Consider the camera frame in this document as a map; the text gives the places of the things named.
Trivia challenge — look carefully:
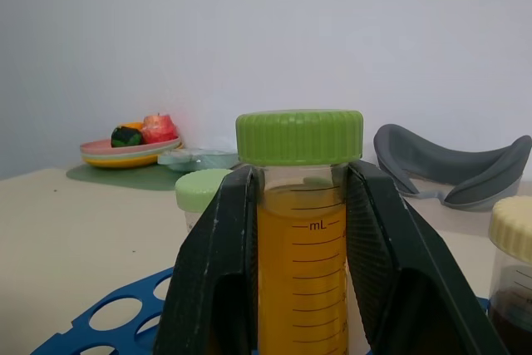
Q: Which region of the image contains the red toy apple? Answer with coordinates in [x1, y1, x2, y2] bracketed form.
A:
[140, 113, 180, 145]

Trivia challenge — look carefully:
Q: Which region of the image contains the blue test tube rack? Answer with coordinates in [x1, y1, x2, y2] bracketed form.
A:
[33, 265, 174, 355]

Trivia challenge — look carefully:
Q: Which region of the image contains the stack of pastel plates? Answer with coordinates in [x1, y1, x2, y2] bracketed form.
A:
[79, 136, 184, 170]

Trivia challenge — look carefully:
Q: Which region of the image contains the dark liquid tube cream cap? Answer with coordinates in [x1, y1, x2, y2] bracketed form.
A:
[487, 195, 532, 355]

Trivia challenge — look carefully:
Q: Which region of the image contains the green placemat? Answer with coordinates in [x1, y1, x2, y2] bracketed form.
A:
[66, 162, 184, 192]

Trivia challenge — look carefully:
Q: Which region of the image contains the grey silicone bowl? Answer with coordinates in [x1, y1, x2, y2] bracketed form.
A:
[372, 123, 532, 212]

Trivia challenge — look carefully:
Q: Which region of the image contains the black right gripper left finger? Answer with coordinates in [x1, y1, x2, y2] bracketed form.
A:
[152, 165, 259, 355]

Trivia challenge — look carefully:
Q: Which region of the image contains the pale teal dish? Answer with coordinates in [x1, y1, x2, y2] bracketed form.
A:
[157, 147, 241, 173]

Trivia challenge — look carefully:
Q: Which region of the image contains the clear tube pale green cap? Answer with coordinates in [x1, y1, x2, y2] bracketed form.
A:
[175, 169, 234, 234]

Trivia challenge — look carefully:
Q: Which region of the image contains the yellow liquid tube green cap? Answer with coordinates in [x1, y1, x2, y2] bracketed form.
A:
[235, 110, 364, 355]

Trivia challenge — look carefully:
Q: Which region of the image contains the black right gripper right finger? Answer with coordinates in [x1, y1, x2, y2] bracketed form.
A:
[345, 160, 510, 355]

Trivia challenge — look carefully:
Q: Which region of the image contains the green black toy fruit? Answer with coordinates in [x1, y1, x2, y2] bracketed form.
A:
[111, 125, 143, 149]

